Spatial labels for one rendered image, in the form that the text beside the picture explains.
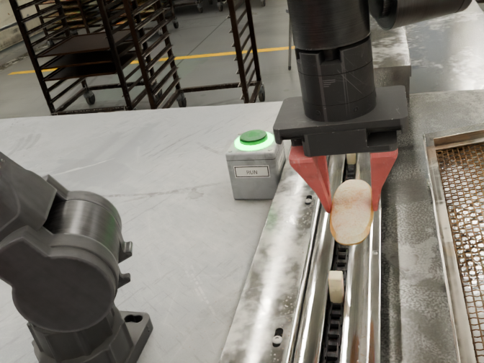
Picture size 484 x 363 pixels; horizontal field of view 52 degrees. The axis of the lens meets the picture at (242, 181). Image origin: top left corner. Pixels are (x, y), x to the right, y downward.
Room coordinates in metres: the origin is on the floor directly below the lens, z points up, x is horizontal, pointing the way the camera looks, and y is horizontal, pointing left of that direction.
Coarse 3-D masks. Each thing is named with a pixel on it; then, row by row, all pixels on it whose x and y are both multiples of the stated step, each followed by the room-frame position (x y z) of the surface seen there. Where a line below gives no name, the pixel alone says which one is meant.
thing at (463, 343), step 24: (456, 144) 0.53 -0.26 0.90; (480, 144) 0.52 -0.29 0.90; (432, 168) 0.49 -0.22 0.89; (480, 168) 0.47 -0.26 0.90; (432, 192) 0.43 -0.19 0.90; (456, 192) 0.44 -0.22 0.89; (456, 216) 0.40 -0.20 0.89; (480, 240) 0.35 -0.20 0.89; (456, 264) 0.33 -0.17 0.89; (456, 288) 0.30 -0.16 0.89; (456, 312) 0.28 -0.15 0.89; (456, 336) 0.25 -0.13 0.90; (480, 336) 0.25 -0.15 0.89
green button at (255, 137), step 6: (246, 132) 0.66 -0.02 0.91; (252, 132) 0.65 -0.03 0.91; (258, 132) 0.65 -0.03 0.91; (264, 132) 0.65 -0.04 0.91; (240, 138) 0.64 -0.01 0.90; (246, 138) 0.63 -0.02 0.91; (252, 138) 0.63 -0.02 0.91; (258, 138) 0.63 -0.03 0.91; (264, 138) 0.63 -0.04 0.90; (246, 144) 0.63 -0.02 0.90; (252, 144) 0.62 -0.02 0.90; (258, 144) 0.62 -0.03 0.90
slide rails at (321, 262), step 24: (336, 168) 0.61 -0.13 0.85; (360, 168) 0.59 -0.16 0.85; (312, 264) 0.41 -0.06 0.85; (360, 264) 0.40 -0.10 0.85; (312, 288) 0.38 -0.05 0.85; (360, 288) 0.37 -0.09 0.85; (312, 312) 0.35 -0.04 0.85; (360, 312) 0.33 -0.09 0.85; (312, 336) 0.32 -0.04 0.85; (360, 336) 0.31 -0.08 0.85; (312, 360) 0.29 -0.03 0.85; (360, 360) 0.28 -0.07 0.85
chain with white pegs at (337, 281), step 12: (348, 156) 0.63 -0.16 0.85; (348, 168) 0.62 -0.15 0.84; (336, 252) 0.44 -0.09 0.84; (348, 252) 0.43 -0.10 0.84; (336, 264) 0.42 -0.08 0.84; (336, 276) 0.37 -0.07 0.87; (336, 288) 0.36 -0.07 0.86; (336, 300) 0.36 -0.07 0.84; (336, 312) 0.35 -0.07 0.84; (336, 324) 0.34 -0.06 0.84; (336, 336) 0.32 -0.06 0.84; (324, 348) 0.31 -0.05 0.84; (336, 348) 0.31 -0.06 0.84; (324, 360) 0.30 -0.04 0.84; (336, 360) 0.29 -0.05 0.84
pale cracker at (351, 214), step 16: (336, 192) 0.40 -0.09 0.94; (352, 192) 0.39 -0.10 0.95; (368, 192) 0.38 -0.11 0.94; (336, 208) 0.37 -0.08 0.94; (352, 208) 0.36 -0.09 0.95; (368, 208) 0.36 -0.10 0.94; (336, 224) 0.35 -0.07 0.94; (352, 224) 0.34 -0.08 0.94; (368, 224) 0.34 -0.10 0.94; (336, 240) 0.33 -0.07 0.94; (352, 240) 0.33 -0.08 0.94
